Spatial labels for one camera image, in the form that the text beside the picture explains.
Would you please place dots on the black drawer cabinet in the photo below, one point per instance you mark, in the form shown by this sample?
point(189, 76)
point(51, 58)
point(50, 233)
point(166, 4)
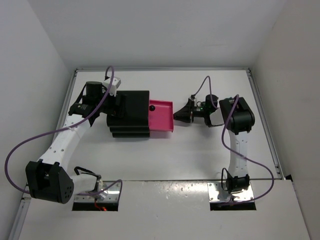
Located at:
point(135, 123)

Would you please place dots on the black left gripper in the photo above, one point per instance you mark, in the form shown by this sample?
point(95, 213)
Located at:
point(115, 110)

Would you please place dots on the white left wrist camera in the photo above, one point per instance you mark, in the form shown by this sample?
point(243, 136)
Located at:
point(112, 86)

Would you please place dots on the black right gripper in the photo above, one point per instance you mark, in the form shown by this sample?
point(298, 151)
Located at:
point(185, 114)

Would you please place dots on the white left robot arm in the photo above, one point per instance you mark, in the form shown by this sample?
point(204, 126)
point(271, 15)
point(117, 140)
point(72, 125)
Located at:
point(48, 178)

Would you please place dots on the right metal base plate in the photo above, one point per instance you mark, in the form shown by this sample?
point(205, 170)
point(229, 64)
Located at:
point(218, 194)

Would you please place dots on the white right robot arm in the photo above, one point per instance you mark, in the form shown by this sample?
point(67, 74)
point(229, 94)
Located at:
point(238, 118)

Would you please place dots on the pink drawer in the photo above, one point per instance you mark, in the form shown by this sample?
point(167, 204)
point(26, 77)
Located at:
point(160, 116)

